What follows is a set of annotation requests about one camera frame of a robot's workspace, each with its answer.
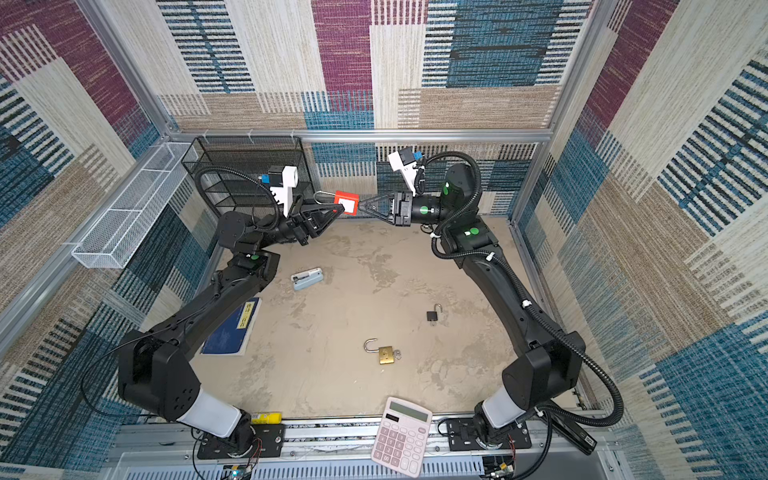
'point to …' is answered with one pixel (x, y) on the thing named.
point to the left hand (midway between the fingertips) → (344, 206)
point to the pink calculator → (401, 436)
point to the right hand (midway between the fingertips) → (360, 213)
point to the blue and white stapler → (305, 279)
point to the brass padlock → (386, 353)
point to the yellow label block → (266, 418)
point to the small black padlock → (433, 315)
